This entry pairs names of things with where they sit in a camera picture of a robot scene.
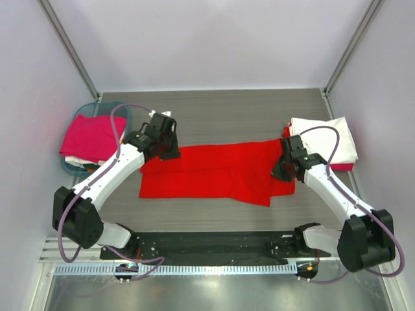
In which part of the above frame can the red t-shirt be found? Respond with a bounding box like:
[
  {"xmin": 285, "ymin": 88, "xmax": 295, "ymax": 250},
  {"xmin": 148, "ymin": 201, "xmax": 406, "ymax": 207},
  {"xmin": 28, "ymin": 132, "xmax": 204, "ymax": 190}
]
[
  {"xmin": 139, "ymin": 139, "xmax": 296, "ymax": 207},
  {"xmin": 281, "ymin": 122, "xmax": 291, "ymax": 139}
]

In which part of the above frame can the folded magenta t-shirt in stack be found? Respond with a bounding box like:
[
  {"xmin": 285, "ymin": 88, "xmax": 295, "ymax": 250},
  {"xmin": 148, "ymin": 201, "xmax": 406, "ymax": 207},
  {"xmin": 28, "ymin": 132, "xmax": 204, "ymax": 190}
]
[{"xmin": 331, "ymin": 163, "xmax": 354, "ymax": 172}]

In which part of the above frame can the folded red t-shirt in stack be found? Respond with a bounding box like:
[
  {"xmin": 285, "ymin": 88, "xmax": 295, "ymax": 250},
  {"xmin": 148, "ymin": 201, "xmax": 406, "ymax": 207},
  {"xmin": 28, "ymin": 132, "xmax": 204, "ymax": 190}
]
[{"xmin": 281, "ymin": 122, "xmax": 291, "ymax": 139}]

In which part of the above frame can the folded white t-shirt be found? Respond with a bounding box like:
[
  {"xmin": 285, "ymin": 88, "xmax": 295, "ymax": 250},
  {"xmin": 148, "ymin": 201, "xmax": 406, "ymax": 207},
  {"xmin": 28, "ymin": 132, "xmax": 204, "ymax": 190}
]
[{"xmin": 289, "ymin": 117, "xmax": 358, "ymax": 165}]

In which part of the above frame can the right aluminium frame post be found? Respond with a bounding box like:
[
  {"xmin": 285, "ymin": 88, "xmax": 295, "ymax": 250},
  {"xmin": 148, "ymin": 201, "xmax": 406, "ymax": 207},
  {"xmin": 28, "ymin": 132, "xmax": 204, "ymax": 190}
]
[{"xmin": 322, "ymin": 0, "xmax": 385, "ymax": 98}]

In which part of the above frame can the folded pink t-shirt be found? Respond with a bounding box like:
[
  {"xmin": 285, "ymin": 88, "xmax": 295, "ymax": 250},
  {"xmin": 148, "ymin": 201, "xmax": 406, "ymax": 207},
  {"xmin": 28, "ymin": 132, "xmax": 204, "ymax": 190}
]
[{"xmin": 59, "ymin": 115, "xmax": 117, "ymax": 163}]

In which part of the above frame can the aluminium frame post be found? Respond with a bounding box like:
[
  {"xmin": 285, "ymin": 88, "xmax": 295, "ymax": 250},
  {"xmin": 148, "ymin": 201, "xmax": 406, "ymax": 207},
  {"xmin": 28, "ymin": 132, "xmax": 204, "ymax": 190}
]
[
  {"xmin": 322, "ymin": 0, "xmax": 385, "ymax": 98},
  {"xmin": 38, "ymin": 0, "xmax": 100, "ymax": 102}
]

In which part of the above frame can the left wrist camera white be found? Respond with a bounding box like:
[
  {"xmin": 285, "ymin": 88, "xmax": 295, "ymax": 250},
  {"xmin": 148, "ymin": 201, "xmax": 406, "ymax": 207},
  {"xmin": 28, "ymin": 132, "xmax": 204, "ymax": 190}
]
[{"xmin": 148, "ymin": 110, "xmax": 171, "ymax": 118}]

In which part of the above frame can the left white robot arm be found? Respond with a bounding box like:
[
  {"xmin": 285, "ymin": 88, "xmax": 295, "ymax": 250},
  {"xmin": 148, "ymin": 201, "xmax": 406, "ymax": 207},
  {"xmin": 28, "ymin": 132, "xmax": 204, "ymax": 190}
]
[{"xmin": 53, "ymin": 111, "xmax": 180, "ymax": 262}]

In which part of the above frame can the slotted cable duct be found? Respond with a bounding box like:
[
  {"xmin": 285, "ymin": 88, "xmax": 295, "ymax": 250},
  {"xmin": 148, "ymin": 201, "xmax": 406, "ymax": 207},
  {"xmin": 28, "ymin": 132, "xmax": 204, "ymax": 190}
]
[{"xmin": 54, "ymin": 262, "xmax": 298, "ymax": 276}]

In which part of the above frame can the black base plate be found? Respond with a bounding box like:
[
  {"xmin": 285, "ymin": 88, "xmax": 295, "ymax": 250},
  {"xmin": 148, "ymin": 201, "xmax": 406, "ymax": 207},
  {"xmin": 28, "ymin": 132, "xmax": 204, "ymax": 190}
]
[{"xmin": 119, "ymin": 231, "xmax": 331, "ymax": 266}]

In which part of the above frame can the teal plastic laundry basket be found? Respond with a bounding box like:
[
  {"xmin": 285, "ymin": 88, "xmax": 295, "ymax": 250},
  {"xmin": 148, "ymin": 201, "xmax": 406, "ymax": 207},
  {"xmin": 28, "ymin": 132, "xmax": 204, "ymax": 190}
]
[{"xmin": 61, "ymin": 101, "xmax": 132, "ymax": 178}]

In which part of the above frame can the left aluminium frame post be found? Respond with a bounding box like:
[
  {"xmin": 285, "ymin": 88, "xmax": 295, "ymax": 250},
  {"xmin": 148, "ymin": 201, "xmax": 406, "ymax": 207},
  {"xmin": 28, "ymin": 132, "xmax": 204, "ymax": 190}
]
[{"xmin": 38, "ymin": 0, "xmax": 100, "ymax": 102}]

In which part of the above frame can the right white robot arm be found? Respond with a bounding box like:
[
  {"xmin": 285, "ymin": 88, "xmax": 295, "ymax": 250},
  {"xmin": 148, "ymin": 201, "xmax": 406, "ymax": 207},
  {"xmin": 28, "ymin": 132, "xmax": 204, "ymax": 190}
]
[{"xmin": 272, "ymin": 135, "xmax": 396, "ymax": 272}]

